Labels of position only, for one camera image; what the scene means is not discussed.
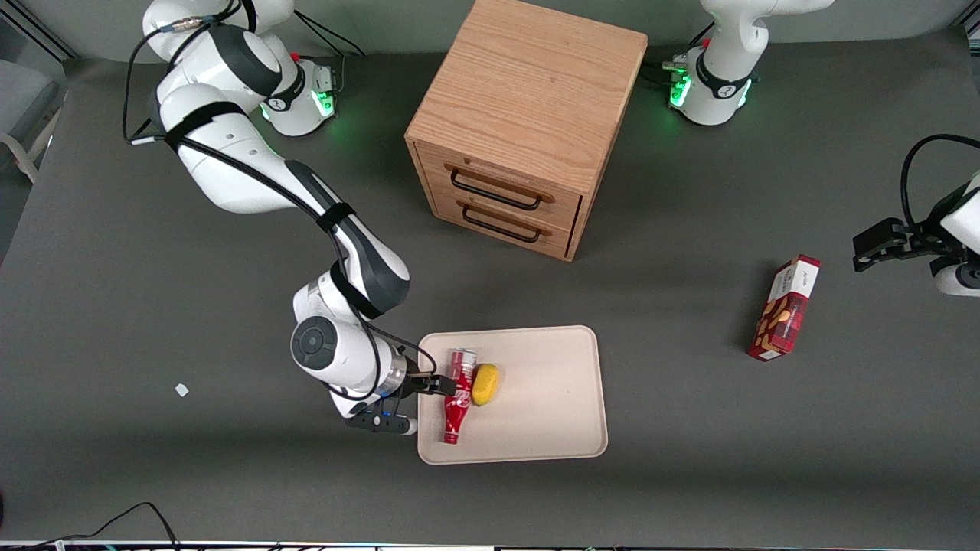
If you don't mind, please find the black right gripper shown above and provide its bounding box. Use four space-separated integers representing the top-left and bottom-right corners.
394 369 459 401

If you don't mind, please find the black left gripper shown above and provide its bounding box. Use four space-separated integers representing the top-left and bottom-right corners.
854 187 978 273

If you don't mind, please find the red coke bottle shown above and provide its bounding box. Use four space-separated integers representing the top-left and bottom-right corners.
442 348 480 445

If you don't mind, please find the beige plastic tray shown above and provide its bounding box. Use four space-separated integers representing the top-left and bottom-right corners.
417 325 609 465

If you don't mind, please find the yellow lemon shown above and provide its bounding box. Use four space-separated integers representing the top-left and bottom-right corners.
471 364 501 407

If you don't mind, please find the red snack box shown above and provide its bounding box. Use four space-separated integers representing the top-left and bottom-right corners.
747 254 822 362

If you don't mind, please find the wooden drawer cabinet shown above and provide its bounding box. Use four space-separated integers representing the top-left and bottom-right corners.
404 0 649 263

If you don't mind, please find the grey chair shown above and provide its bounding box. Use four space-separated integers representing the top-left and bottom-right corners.
0 60 61 186

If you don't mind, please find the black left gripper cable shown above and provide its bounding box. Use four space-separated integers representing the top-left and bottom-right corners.
900 134 980 227

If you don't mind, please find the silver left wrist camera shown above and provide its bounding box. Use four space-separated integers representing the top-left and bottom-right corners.
932 258 980 298

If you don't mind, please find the black drawer handle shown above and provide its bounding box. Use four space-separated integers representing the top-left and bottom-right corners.
461 204 541 245
449 168 546 212

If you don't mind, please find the black left arm base cable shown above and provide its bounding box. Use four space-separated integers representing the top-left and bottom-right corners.
642 21 717 86

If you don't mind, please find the black arm base cable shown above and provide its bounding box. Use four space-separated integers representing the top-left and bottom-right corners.
294 9 368 98
642 21 717 86

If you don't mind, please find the black cable at table edge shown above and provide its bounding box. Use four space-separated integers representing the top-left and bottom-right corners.
0 501 181 551

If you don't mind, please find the black right arm base cable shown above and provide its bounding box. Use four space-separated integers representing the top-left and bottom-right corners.
294 9 368 98

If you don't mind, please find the aluminium frame rail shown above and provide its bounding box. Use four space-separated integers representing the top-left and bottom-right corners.
0 0 79 64

